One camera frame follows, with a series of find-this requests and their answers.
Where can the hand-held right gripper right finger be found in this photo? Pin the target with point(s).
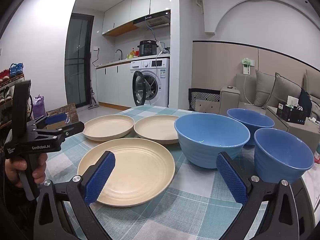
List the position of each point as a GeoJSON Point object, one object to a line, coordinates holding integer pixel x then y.
{"type": "Point", "coordinates": [231, 180]}

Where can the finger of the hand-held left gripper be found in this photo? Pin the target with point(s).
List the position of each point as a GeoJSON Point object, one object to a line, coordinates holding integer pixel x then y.
{"type": "Point", "coordinates": [75, 127]}
{"type": "Point", "coordinates": [56, 118]}

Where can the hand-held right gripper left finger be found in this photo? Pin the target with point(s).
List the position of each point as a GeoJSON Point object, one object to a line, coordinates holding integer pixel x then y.
{"type": "Point", "coordinates": [100, 180]}

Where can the beige plate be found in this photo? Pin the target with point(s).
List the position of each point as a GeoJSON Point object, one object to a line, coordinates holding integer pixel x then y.
{"type": "Point", "coordinates": [107, 126]}
{"type": "Point", "coordinates": [140, 170]}
{"type": "Point", "coordinates": [155, 128]}

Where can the large blue bowl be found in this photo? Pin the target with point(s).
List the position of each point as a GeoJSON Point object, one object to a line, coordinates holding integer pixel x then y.
{"type": "Point", "coordinates": [212, 130]}

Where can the person's left hand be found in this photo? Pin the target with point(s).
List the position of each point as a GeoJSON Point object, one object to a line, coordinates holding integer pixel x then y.
{"type": "Point", "coordinates": [12, 171]}

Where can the cardboard box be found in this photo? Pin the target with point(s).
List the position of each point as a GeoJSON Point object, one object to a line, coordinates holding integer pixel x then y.
{"type": "Point", "coordinates": [71, 112]}

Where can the purple bag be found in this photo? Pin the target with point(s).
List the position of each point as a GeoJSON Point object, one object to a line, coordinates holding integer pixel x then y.
{"type": "Point", "coordinates": [38, 107]}

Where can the stick vacuum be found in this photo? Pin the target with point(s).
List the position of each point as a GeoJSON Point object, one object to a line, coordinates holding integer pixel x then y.
{"type": "Point", "coordinates": [92, 105]}

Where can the teal checked tablecloth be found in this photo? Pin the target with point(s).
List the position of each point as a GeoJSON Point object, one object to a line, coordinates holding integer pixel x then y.
{"type": "Point", "coordinates": [190, 205]}

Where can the dark glass door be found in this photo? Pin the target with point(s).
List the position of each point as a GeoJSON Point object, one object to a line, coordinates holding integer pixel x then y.
{"type": "Point", "coordinates": [77, 67]}

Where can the white lower cabinets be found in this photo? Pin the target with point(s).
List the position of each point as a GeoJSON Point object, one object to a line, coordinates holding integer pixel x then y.
{"type": "Point", "coordinates": [112, 85]}

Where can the white cabinets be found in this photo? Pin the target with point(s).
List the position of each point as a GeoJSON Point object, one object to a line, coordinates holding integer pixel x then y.
{"type": "Point", "coordinates": [140, 5]}
{"type": "Point", "coordinates": [112, 85]}

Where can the wooden shoe rack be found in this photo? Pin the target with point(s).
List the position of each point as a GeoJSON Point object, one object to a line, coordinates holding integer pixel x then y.
{"type": "Point", "coordinates": [12, 78]}

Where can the blue shoes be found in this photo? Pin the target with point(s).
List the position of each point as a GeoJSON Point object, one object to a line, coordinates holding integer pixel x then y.
{"type": "Point", "coordinates": [16, 69]}

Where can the red shoes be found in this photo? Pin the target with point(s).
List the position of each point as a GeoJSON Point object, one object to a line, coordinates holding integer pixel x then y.
{"type": "Point", "coordinates": [5, 74]}

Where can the grey sofa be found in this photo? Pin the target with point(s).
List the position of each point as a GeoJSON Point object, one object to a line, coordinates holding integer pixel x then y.
{"type": "Point", "coordinates": [228, 100]}

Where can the white marble table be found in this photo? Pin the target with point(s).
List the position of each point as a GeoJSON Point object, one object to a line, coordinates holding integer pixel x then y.
{"type": "Point", "coordinates": [312, 185]}

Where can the beige side cabinet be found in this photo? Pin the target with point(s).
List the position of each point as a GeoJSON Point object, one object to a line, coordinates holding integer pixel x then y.
{"type": "Point", "coordinates": [300, 132]}

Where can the metal faucet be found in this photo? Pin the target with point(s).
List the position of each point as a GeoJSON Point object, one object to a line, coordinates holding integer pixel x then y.
{"type": "Point", "coordinates": [122, 56]}

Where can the black box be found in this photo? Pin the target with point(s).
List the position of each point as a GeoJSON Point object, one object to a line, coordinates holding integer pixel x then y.
{"type": "Point", "coordinates": [290, 116]}

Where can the clear plastic bottle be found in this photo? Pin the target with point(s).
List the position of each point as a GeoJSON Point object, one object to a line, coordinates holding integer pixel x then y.
{"type": "Point", "coordinates": [318, 155]}

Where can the white washing machine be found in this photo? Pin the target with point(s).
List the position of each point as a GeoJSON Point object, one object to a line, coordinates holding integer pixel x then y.
{"type": "Point", "coordinates": [157, 90]}

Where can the black patterned bag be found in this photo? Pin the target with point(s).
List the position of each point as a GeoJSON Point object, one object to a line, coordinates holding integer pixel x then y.
{"type": "Point", "coordinates": [202, 93]}

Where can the small round tin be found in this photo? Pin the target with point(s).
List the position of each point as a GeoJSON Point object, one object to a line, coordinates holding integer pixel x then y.
{"type": "Point", "coordinates": [230, 87]}

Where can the yellow green toy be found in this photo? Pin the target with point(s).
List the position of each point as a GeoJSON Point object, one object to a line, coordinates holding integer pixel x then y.
{"type": "Point", "coordinates": [132, 54]}

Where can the grey cushion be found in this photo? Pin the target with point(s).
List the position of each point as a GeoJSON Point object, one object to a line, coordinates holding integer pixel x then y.
{"type": "Point", "coordinates": [285, 90]}
{"type": "Point", "coordinates": [263, 87]}

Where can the small white box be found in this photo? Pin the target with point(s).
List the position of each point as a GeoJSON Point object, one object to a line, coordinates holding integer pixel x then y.
{"type": "Point", "coordinates": [292, 101]}

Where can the black pressure cooker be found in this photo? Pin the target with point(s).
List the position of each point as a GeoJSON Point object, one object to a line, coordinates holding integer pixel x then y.
{"type": "Point", "coordinates": [147, 48]}

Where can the dark navy cushion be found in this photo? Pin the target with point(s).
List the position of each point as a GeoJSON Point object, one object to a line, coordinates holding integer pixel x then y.
{"type": "Point", "coordinates": [306, 100]}

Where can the range hood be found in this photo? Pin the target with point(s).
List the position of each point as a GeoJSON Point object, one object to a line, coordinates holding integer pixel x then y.
{"type": "Point", "coordinates": [155, 21]}

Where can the white upper cabinets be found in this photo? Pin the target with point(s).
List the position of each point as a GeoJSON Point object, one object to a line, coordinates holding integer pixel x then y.
{"type": "Point", "coordinates": [140, 5]}

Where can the white wall power strip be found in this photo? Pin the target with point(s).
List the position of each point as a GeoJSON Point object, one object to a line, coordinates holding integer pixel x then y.
{"type": "Point", "coordinates": [246, 68]}

